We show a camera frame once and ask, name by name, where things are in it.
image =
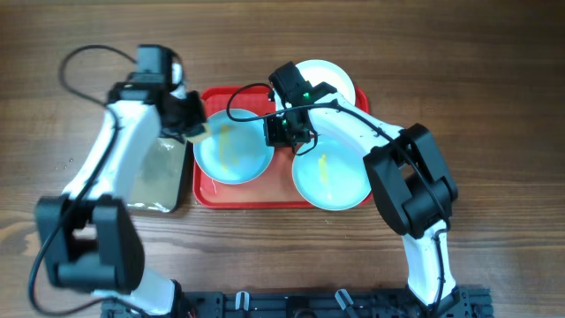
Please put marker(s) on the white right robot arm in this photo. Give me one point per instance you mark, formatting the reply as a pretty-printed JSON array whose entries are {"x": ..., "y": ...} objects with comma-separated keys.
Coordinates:
[{"x": 411, "y": 184}]

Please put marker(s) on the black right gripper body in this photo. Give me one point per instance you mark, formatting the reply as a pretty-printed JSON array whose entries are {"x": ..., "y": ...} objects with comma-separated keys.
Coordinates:
[{"x": 283, "y": 132}]

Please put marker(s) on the green yellow sponge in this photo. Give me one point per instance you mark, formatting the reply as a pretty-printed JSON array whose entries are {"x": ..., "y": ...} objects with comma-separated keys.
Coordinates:
[{"x": 198, "y": 133}]

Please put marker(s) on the red serving tray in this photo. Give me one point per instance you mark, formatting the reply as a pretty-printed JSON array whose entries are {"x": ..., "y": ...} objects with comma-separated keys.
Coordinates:
[{"x": 274, "y": 188}]

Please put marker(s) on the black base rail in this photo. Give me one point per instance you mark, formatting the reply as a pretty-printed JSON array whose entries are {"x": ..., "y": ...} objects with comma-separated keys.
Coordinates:
[{"x": 461, "y": 302}]

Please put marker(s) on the light blue plate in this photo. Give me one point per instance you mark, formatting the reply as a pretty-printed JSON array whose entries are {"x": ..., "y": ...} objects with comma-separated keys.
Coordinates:
[
  {"x": 330, "y": 176},
  {"x": 235, "y": 152}
]

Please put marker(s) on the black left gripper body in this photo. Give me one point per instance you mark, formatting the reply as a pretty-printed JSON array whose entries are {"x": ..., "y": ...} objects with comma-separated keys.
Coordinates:
[{"x": 184, "y": 113}]

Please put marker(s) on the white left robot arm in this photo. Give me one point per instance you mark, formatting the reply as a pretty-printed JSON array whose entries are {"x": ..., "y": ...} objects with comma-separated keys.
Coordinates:
[{"x": 88, "y": 241}]

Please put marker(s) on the black water tray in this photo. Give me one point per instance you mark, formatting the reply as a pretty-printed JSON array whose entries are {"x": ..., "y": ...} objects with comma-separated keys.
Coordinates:
[{"x": 159, "y": 180}]

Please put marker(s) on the white plate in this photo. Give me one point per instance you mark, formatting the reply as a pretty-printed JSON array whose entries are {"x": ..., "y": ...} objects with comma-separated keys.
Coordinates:
[{"x": 316, "y": 71}]

